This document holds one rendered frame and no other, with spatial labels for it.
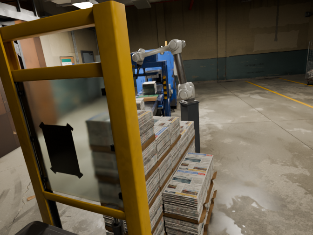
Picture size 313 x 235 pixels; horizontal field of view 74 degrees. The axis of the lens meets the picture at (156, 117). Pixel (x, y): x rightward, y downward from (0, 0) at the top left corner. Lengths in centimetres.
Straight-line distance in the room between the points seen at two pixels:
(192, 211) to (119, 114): 116
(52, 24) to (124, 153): 61
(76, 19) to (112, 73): 26
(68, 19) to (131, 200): 81
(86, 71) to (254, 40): 1153
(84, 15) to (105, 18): 11
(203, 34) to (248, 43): 229
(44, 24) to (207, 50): 1087
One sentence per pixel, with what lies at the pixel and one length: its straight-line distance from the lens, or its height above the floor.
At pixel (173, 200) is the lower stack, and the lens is 179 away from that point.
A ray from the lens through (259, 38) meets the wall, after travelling 1230.
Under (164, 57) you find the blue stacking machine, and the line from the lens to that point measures 644.
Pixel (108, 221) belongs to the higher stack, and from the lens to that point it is 183.
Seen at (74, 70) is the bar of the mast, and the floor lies 162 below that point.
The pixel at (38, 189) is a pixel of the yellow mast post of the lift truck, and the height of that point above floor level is 96.
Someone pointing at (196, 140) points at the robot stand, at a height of 44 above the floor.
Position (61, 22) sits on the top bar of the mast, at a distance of 100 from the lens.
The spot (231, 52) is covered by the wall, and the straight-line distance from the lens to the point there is 1191.
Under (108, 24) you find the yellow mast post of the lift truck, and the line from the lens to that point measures 84.
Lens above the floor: 165
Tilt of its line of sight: 16 degrees down
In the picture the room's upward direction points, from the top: 5 degrees counter-clockwise
